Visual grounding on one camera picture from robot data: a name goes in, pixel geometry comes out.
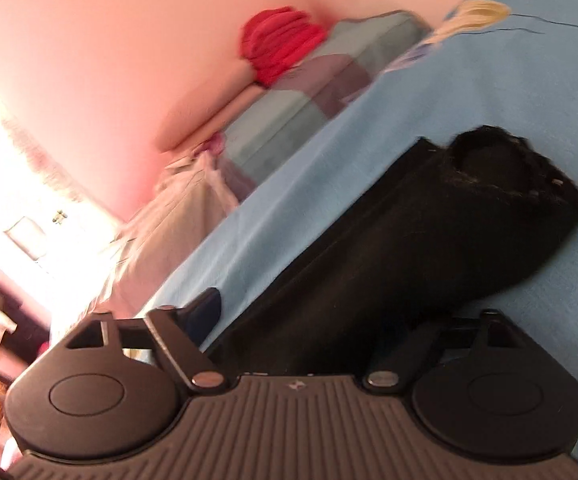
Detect pale pink pillow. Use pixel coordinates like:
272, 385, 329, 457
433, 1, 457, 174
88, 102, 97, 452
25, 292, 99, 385
155, 57, 270, 153

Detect pale floral cloth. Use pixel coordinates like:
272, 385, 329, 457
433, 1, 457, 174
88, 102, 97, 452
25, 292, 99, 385
92, 150, 244, 311

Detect red folded cloth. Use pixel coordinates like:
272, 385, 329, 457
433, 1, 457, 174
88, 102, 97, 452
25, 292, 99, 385
238, 6, 327, 87

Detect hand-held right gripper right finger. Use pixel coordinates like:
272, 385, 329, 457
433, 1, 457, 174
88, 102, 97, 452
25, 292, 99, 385
366, 309, 556, 389

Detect black pants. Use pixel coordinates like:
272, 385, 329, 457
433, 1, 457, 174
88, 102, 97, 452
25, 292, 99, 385
209, 125, 578, 377

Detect white wall switch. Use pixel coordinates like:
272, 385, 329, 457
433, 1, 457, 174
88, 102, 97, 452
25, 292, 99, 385
3, 216, 46, 262

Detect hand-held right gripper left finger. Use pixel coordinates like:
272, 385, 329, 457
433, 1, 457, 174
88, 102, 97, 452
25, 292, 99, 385
62, 289, 228, 392

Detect plaid pillow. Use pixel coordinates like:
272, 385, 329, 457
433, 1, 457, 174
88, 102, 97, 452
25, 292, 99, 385
219, 10, 434, 191

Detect blue floral bed sheet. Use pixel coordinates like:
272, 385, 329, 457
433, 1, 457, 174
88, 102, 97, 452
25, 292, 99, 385
134, 0, 578, 361

